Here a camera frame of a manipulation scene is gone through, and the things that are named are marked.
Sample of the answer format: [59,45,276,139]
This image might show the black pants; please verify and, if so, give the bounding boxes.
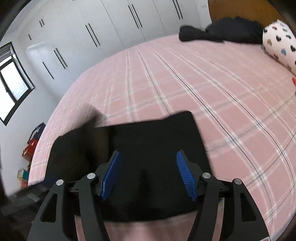
[45,111,211,222]

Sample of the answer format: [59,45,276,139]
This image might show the dark blue gift bag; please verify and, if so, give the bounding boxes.
[27,123,46,144]

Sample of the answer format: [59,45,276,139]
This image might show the pink plaid bed sheet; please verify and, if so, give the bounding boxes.
[28,34,296,241]

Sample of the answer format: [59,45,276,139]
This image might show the black-framed window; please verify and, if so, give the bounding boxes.
[0,42,35,126]

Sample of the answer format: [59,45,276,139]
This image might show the orange toy on bed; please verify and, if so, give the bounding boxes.
[292,77,296,86]

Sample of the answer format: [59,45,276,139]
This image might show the white wardrobe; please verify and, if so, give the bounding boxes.
[6,0,212,98]

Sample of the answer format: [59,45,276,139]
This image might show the white heart-pattern pillow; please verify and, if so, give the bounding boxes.
[262,20,296,75]

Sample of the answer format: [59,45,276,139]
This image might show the black clothes pile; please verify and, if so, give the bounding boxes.
[179,17,263,45]

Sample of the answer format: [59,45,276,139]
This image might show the wooden headboard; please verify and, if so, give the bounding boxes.
[208,0,287,27]

